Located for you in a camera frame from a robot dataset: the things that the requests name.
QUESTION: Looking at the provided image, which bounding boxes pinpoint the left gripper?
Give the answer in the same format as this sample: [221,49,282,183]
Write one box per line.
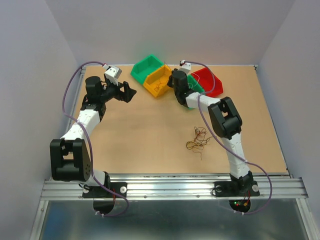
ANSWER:
[99,77,136,103]

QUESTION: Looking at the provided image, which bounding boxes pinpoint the red wire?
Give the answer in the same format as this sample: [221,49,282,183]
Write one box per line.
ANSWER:
[153,62,173,92]

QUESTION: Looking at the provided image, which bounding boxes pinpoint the white wire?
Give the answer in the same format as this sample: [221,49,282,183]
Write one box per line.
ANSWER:
[188,74,201,90]

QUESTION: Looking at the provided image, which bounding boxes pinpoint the brown wire bundle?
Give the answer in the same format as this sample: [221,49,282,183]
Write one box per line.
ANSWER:
[185,126,216,161]

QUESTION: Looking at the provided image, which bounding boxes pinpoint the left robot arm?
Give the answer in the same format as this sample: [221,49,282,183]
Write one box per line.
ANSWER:
[49,76,137,197]

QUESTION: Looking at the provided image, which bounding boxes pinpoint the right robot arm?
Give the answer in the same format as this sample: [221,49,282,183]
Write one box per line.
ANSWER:
[167,69,259,197]

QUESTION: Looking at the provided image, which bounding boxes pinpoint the yellow bin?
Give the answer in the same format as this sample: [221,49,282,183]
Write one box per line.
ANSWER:
[143,65,172,98]

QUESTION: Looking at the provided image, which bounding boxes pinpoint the near green bin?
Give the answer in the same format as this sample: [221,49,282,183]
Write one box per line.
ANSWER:
[186,74,209,110]

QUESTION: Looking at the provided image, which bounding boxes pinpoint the green bin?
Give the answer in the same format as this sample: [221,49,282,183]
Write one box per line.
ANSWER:
[130,54,164,85]
[186,74,209,110]

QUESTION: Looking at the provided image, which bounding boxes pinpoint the far green bin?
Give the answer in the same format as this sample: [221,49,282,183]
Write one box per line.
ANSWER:
[130,54,164,85]

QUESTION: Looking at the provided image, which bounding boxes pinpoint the red bin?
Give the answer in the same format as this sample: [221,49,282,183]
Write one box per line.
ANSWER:
[191,67,224,98]

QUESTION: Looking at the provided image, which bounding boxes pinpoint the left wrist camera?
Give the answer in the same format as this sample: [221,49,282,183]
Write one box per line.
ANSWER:
[102,64,122,86]

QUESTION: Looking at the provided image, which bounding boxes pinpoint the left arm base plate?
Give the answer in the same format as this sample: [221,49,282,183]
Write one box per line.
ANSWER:
[82,182,128,199]

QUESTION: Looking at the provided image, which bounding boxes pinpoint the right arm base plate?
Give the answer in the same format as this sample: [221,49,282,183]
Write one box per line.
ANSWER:
[211,181,260,198]

